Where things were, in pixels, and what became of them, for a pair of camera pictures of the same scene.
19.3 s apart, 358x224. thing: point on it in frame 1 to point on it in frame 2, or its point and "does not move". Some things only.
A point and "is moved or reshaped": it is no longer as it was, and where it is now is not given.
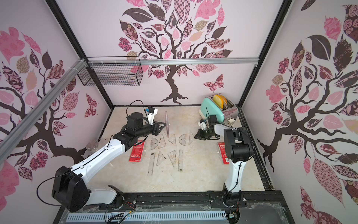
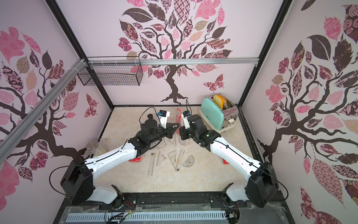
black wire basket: x=113 y=74 does not move
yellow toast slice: x=220 y=100 does not move
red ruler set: x=167 y=123 is moved or reshaped
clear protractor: x=182 y=140 does not move
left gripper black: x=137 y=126 to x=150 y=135
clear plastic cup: x=92 y=145 does not move
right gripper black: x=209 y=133 to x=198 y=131
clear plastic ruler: x=150 y=169 does not move
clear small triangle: x=172 y=155 does not move
